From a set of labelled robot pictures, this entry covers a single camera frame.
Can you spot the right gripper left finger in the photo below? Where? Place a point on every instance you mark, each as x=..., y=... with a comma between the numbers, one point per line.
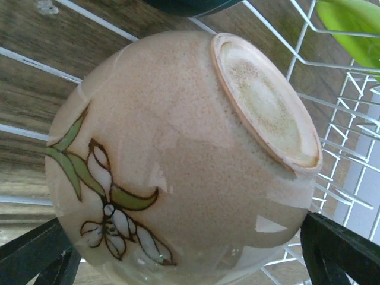
x=44, y=252

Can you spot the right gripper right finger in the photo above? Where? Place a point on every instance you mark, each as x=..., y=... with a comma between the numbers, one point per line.
x=333, y=253

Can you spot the white wire dish rack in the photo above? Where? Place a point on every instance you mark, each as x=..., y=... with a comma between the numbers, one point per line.
x=49, y=46

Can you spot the beige floral bowl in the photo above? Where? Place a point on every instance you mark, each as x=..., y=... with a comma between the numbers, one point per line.
x=184, y=158

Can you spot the green plate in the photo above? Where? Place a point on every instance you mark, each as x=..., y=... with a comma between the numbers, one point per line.
x=357, y=23

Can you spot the teal white bowl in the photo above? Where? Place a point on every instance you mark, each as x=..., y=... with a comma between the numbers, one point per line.
x=191, y=8

